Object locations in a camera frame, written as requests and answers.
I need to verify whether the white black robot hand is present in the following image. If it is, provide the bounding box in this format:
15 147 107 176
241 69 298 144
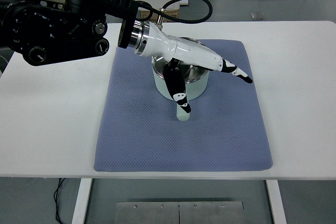
130 21 253 121

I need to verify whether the green pot with handle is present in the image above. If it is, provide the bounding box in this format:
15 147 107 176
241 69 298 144
152 37 211 122

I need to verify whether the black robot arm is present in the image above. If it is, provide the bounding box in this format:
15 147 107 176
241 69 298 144
1 0 140 66

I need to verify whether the cardboard box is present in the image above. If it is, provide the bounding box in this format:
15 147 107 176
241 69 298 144
140 9 180 23

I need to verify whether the glass lid green knob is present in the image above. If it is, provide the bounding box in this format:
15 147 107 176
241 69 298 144
152 37 210 81

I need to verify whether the grey floor socket cover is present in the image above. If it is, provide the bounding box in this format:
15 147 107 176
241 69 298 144
250 12 266 21

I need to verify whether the blue quilted mat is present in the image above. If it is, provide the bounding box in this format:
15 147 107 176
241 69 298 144
94 48 273 172

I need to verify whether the metal floor plate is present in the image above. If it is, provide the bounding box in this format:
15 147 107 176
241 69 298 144
114 201 247 223

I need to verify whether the left white table leg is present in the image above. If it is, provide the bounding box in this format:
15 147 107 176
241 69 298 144
71 178 93 224

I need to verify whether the white table leg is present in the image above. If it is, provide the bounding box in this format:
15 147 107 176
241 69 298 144
266 180 287 224
71 178 93 224

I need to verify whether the right white table leg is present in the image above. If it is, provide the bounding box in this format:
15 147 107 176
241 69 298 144
266 180 287 224

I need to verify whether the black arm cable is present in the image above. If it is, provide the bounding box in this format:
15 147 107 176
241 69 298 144
138 0 213 25

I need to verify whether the black floor cable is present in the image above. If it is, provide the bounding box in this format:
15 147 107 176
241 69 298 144
53 178 67 224

